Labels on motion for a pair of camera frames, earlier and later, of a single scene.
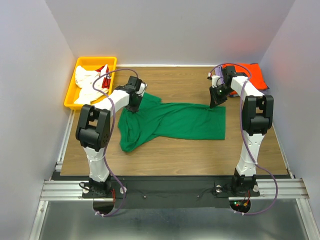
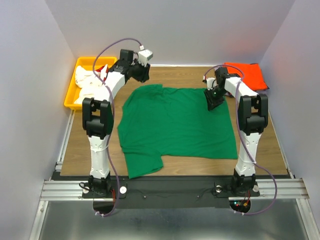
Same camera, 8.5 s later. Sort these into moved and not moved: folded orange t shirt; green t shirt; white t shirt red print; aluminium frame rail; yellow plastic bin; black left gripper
Moved: black left gripper; green t shirt
Not moved: folded orange t shirt; aluminium frame rail; white t shirt red print; yellow plastic bin
